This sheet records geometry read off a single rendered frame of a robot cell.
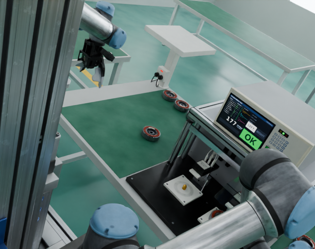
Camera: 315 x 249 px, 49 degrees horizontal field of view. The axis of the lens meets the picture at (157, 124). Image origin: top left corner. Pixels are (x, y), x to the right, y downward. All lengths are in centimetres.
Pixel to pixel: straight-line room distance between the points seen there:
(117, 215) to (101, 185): 186
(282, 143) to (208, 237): 84
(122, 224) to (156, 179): 93
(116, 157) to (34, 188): 107
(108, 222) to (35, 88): 39
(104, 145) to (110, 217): 105
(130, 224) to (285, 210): 35
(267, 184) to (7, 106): 57
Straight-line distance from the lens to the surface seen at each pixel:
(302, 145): 153
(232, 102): 163
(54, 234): 121
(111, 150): 186
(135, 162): 184
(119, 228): 84
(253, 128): 160
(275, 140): 157
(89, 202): 259
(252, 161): 88
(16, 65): 57
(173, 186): 175
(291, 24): 831
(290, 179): 83
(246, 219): 81
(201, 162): 175
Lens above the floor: 191
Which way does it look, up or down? 32 degrees down
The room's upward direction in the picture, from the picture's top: 22 degrees clockwise
